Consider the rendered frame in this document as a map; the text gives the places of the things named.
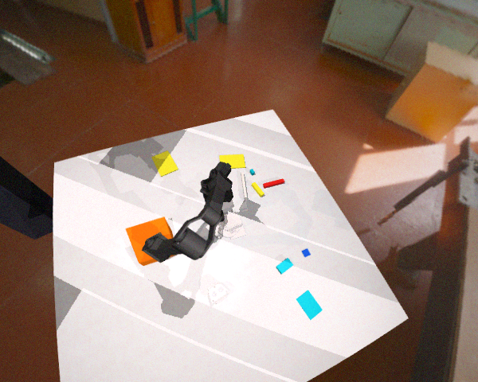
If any yellow rectangular block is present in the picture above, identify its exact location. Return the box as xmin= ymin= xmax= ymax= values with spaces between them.
xmin=252 ymin=182 xmax=264 ymax=197

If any red rectangular bar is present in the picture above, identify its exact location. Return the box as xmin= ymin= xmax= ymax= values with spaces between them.
xmin=263 ymin=179 xmax=284 ymax=188

